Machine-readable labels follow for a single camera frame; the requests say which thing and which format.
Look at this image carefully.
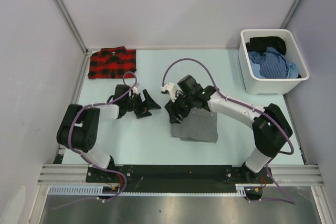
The blue checked shirt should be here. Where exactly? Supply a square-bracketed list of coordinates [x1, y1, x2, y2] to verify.
[248, 47, 288, 79]

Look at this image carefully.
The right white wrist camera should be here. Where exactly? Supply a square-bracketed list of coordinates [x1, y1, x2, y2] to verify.
[161, 82, 178, 103]

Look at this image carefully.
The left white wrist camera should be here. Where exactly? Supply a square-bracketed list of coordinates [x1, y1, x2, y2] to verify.
[130, 82, 140, 96]

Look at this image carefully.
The red black plaid shirt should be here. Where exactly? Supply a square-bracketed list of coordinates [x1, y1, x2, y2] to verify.
[88, 46, 137, 80]

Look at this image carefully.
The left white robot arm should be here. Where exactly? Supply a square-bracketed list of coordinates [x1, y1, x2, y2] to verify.
[56, 84, 161, 182]

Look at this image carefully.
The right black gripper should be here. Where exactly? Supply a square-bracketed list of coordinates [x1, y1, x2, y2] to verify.
[165, 91, 195, 124]

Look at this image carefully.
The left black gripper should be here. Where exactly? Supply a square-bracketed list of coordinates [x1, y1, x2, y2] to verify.
[124, 90, 161, 119]

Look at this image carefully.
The white slotted cable duct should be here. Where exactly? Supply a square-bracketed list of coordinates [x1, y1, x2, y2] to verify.
[48, 185, 246, 197]

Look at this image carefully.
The aluminium frame rail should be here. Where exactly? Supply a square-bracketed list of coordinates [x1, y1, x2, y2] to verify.
[37, 164, 324, 186]

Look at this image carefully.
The black shirt in bin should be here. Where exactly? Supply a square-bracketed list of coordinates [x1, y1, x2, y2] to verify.
[246, 36, 287, 55]

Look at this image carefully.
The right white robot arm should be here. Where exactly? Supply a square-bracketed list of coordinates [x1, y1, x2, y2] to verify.
[161, 75, 293, 183]

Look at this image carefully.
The white plastic bin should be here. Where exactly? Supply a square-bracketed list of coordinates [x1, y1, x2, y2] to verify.
[238, 29, 310, 94]

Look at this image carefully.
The grey long sleeve shirt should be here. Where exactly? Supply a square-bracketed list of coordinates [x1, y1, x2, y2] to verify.
[171, 108, 218, 143]

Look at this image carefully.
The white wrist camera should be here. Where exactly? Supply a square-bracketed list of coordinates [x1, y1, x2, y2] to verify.
[130, 82, 140, 96]
[161, 82, 178, 103]

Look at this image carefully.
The light blue shirt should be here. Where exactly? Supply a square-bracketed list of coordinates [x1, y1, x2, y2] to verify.
[286, 62, 301, 79]

